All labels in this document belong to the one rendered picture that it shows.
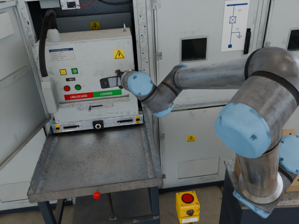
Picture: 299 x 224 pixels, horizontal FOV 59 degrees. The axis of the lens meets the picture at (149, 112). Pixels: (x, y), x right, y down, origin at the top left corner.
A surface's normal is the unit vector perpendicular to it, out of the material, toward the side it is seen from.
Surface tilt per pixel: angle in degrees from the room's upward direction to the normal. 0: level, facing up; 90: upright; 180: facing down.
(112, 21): 90
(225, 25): 90
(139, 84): 70
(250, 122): 45
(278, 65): 22
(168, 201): 0
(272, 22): 90
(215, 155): 90
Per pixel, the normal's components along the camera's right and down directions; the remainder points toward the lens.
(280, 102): 0.22, -0.02
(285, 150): 0.04, -0.28
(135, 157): -0.05, -0.86
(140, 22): 0.13, 0.50
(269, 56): -0.51, -0.74
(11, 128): 0.98, 0.06
